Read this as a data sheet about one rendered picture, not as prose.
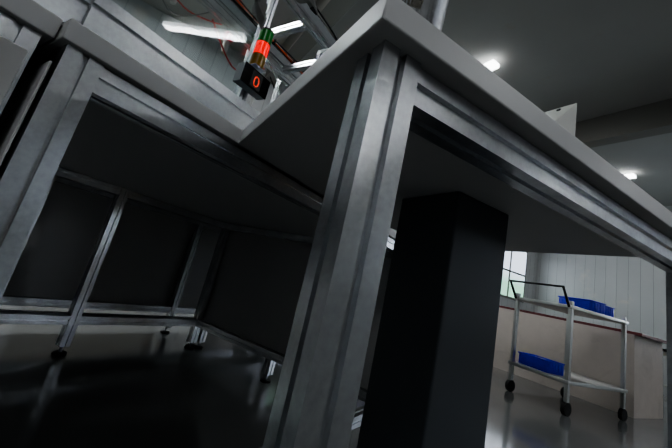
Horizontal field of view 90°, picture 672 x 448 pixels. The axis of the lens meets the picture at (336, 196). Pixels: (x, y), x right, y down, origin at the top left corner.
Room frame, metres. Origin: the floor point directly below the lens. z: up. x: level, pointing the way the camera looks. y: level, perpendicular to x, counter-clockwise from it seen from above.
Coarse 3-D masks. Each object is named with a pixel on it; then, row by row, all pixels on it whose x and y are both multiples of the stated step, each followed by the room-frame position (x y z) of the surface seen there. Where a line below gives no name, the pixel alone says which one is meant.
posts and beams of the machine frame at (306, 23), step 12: (288, 0) 1.60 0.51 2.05; (300, 12) 1.67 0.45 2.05; (288, 24) 1.83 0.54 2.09; (300, 24) 1.77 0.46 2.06; (312, 24) 1.77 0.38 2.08; (276, 36) 1.92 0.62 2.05; (312, 36) 1.84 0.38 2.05; (324, 36) 1.87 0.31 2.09; (324, 48) 1.93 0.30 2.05; (276, 60) 2.24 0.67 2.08; (312, 60) 2.14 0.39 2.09; (276, 72) 2.27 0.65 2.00; (288, 72) 2.31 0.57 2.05; (288, 84) 2.40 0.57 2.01
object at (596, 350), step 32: (512, 320) 4.67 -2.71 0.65; (544, 320) 4.31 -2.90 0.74; (576, 320) 4.00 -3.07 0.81; (544, 352) 4.29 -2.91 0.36; (576, 352) 3.99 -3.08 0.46; (608, 352) 3.73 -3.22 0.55; (640, 352) 3.61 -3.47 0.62; (544, 384) 4.27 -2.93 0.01; (640, 384) 3.61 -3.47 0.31; (640, 416) 3.61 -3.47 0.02
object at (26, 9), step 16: (0, 0) 0.35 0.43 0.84; (16, 0) 0.36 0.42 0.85; (32, 0) 0.37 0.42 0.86; (0, 16) 0.36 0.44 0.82; (16, 16) 0.36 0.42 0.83; (32, 16) 0.37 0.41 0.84; (48, 16) 0.38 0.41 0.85; (0, 32) 0.36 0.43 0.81; (16, 32) 0.38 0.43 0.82; (32, 32) 0.38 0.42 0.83; (48, 32) 0.39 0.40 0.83; (0, 48) 0.36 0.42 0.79; (16, 48) 0.37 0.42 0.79; (32, 48) 0.39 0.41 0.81; (0, 64) 0.37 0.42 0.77; (16, 64) 0.38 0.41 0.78; (0, 80) 0.37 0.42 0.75; (16, 80) 0.39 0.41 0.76; (0, 96) 0.38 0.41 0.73; (0, 112) 0.39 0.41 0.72
